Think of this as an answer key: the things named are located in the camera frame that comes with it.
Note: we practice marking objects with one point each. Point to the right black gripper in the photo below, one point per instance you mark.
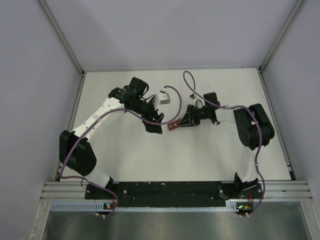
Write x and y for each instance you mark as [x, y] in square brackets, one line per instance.
[190, 117]

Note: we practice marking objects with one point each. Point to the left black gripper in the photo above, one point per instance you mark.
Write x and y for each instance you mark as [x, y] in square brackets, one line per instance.
[153, 114]

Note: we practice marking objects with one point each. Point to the red weekly pill organizer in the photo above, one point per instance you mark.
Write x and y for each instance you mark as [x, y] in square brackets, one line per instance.
[174, 124]

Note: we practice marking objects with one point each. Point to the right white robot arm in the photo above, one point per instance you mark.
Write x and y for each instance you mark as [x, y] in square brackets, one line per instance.
[254, 130]

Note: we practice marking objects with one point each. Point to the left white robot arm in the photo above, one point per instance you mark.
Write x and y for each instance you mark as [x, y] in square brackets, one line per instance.
[76, 146]

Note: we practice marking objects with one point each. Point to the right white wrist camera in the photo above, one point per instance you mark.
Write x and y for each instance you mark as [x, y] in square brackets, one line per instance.
[194, 98]

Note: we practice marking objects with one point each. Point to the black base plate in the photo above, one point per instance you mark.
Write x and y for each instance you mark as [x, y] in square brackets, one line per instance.
[169, 194]

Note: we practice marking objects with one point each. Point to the right aluminium frame post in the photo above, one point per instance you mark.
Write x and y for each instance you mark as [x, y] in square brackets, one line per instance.
[298, 6]

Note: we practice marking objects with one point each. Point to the aluminium frame post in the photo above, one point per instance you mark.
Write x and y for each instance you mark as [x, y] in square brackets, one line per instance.
[298, 6]
[60, 35]

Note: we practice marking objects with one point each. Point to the grey slotted cable duct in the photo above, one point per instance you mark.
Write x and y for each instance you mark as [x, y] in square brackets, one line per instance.
[105, 206]

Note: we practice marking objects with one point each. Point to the left aluminium frame post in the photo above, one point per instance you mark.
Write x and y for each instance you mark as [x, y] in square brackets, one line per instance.
[60, 35]

